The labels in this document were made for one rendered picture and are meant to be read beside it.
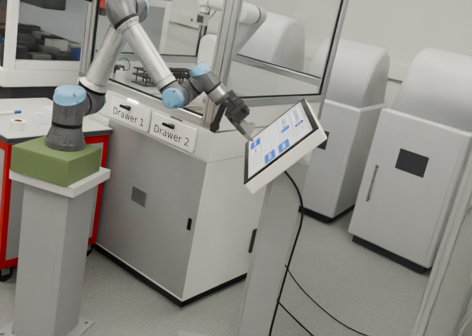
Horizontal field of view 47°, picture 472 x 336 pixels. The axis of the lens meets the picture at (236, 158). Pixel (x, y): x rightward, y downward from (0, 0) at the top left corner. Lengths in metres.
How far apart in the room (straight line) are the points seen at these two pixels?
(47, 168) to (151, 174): 0.78
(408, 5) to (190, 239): 3.55
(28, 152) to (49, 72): 1.37
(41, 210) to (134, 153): 0.75
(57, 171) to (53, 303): 0.59
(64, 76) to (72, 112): 1.39
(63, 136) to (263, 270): 0.92
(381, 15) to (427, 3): 0.44
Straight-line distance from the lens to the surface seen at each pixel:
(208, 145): 2.49
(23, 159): 2.19
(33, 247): 2.36
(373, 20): 5.62
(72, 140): 2.19
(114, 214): 3.05
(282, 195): 2.03
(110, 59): 2.24
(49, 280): 2.38
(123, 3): 2.07
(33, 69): 3.44
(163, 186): 2.73
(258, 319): 2.26
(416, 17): 5.48
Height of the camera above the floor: 1.56
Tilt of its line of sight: 17 degrees down
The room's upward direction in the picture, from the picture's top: 11 degrees clockwise
